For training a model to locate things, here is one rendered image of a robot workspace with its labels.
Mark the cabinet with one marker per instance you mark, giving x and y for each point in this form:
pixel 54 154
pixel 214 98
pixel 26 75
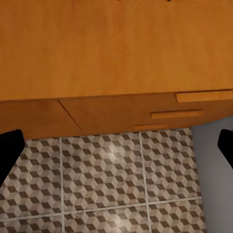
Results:
pixel 90 67

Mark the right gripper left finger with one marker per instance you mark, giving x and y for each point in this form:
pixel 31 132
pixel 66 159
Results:
pixel 11 145

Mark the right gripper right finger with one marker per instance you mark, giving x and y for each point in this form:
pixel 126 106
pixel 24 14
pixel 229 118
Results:
pixel 225 144

